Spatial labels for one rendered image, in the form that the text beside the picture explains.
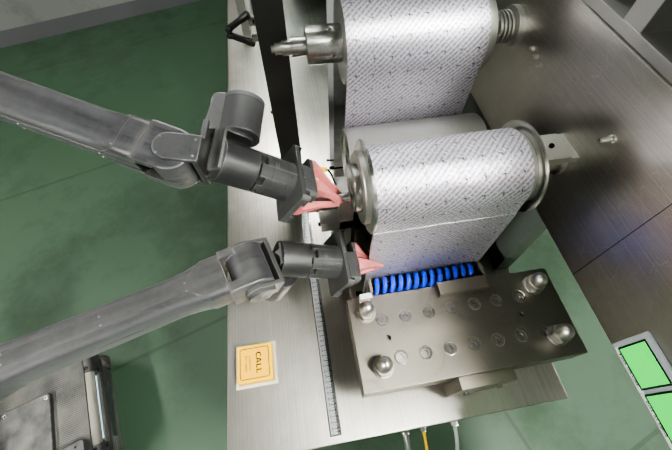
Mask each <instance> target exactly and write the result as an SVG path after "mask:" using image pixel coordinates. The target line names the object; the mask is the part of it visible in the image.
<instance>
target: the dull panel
mask: <svg viewBox="0 0 672 450"><path fill-rule="evenodd" d="M466 113H476V114H478V115H479V116H480V117H481V118H482V120H483V121H484V123H485V125H486V128H487V130H492V129H491V128H490V126H489V124H488V122H487V121H486V119H485V117H484V115H483V113H482V112H481V110H480V108H479V106H478V104H477V103H476V101H475V99H474V97H473V95H472V94H471V92H470V93H469V96H468V98H467V101H466V103H465V106H464V108H463V111H462V113H461V114H466ZM546 229H547V228H546V226H545V224H544V222H543V221H542V219H541V217H540V215H539V213H538V212H537V210H536V208H534V209H533V210H530V211H526V212H519V211H517V214H516V215H515V217H514V218H513V219H512V220H511V222H510V223H509V224H508V225H507V226H506V228H505V229H504V230H503V231H502V233H501V234H500V235H499V236H498V238H497V239H496V240H495V241H494V243H493V244H492V245H491V246H490V248H489V249H488V250H487V254H488V256H489V258H490V260H491V263H492V265H493V267H494V270H498V269H504V268H509V267H510V266H511V265H512V264H513V263H514V262H515V261H516V260H517V259H518V258H519V257H520V256H521V255H522V254H523V253H524V252H525V251H526V250H527V249H528V248H529V247H530V246H531V245H532V244H533V243H534V242H535V241H536V240H537V238H538V237H539V236H540V235H541V234H542V233H543V232H544V231H545V230H546Z"/></svg>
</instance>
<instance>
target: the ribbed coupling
mask: <svg viewBox="0 0 672 450"><path fill-rule="evenodd" d="M525 26H526V16H525V11H524V9H523V7H522V6H521V5H519V4H511V5H508V6H507V7H506V8H505V9H504V10H498V32H497V39H496V43H495V44H502V45H503V46H505V47H511V46H515V45H517V44H518V43H519V42H520V40H521V38H522V36H523V34H524V31H525Z"/></svg>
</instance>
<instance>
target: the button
mask: <svg viewBox="0 0 672 450"><path fill-rule="evenodd" d="M273 380H275V373H274V358H273V345H272V343H271V342H267V343H261V344H255V345H250V346H244V347H238V348H237V384H238V385H239V386H246V385H251V384H257V383H262V382H268V381H273Z"/></svg>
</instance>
